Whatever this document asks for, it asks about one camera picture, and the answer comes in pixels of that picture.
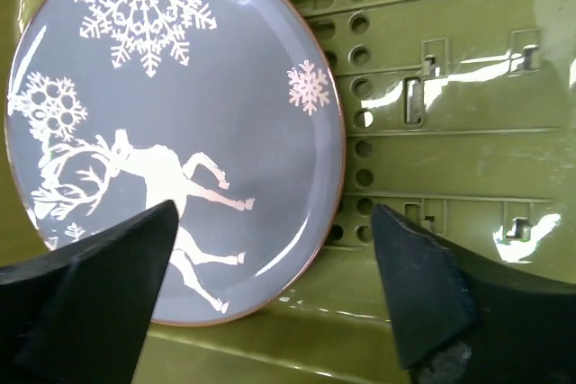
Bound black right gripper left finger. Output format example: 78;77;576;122
1;201;178;383

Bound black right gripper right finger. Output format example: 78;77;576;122
371;204;575;383

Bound grey reindeer snowflake plate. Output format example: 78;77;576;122
4;0;346;326

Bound olive green plastic bin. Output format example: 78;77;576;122
1;0;575;383

